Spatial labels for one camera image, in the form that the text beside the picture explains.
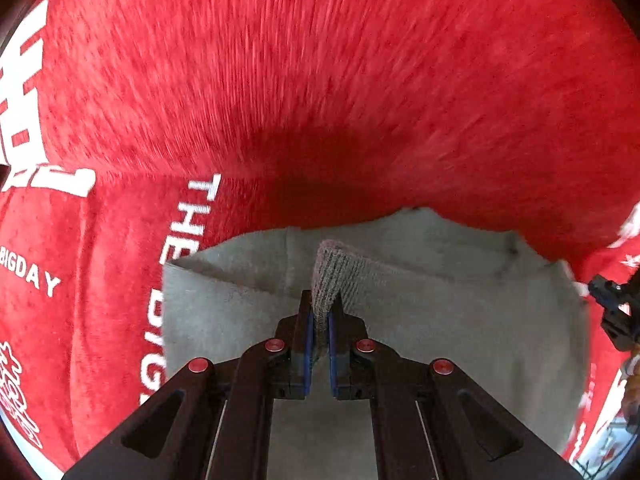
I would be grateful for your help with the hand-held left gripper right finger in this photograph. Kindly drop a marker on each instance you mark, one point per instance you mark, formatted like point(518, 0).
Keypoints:
point(335, 355)

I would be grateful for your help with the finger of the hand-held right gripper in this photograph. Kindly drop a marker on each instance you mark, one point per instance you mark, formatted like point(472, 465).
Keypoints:
point(607, 287)
point(622, 330)

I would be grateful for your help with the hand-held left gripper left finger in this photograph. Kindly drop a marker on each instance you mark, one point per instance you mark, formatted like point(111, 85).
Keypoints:
point(306, 355)

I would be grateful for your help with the grey sweater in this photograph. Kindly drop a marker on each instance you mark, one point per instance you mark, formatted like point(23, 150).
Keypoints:
point(450, 310)

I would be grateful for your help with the red printed blanket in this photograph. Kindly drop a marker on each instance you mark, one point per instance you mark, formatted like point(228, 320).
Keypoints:
point(300, 85)

